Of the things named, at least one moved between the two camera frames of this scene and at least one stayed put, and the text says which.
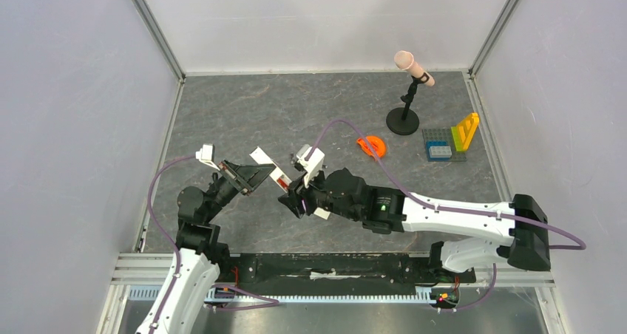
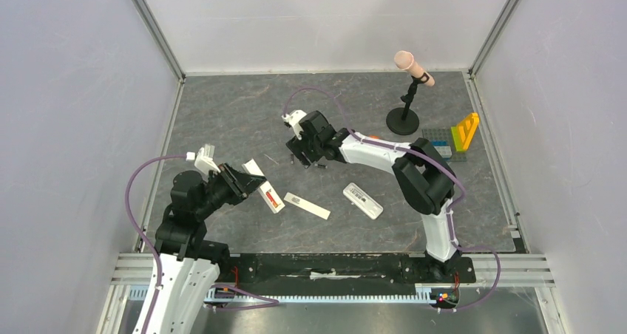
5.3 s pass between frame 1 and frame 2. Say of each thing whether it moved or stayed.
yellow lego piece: stayed
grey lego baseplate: stayed
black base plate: stayed
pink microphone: stayed
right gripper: moved
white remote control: moved
